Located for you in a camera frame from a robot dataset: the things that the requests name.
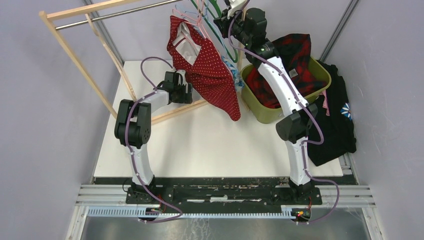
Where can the green hanger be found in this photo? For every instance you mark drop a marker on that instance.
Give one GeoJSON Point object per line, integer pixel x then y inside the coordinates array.
{"type": "Point", "coordinates": [199, 5]}

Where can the wooden hanger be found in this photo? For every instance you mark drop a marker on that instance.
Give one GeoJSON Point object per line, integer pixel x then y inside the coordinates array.
{"type": "Point", "coordinates": [117, 63]}

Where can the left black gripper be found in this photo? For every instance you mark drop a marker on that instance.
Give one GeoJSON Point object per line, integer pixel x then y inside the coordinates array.
{"type": "Point", "coordinates": [187, 98]}

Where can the black garment with flower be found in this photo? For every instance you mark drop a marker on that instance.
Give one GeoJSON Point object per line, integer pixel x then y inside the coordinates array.
{"type": "Point", "coordinates": [338, 128]}

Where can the blue floral garment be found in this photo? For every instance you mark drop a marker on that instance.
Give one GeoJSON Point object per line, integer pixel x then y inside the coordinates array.
{"type": "Point", "coordinates": [235, 73]}

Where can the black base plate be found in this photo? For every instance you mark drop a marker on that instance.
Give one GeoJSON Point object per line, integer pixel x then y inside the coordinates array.
{"type": "Point", "coordinates": [226, 195]}

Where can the green plastic basket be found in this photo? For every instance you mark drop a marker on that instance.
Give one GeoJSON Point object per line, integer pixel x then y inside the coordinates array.
{"type": "Point", "coordinates": [266, 115]}

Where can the blue wire hanger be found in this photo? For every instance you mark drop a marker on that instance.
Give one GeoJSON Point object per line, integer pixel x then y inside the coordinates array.
{"type": "Point", "coordinates": [212, 11]}

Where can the pink hanger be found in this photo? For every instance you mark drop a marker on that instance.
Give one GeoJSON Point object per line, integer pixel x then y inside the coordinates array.
{"type": "Point", "coordinates": [195, 26]}

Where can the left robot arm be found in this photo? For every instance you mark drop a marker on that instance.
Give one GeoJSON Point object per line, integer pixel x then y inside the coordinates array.
{"type": "Point", "coordinates": [133, 128]}

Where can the pink cloth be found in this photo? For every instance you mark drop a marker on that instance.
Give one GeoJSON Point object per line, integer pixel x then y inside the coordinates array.
{"type": "Point", "coordinates": [325, 104]}

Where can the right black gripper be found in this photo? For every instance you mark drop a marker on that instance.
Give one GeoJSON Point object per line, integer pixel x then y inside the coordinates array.
{"type": "Point", "coordinates": [223, 23]}

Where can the wooden clothes rack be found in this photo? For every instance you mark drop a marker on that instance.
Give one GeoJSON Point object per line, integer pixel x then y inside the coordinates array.
{"type": "Point", "coordinates": [82, 66]}

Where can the red plaid shirt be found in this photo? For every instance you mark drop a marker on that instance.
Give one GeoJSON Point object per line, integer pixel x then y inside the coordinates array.
{"type": "Point", "coordinates": [295, 51]}

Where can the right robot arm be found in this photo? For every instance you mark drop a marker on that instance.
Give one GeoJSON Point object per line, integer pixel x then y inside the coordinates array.
{"type": "Point", "coordinates": [298, 115]}

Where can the red polka dot garment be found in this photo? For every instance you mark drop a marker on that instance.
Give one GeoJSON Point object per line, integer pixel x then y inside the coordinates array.
{"type": "Point", "coordinates": [203, 66]}

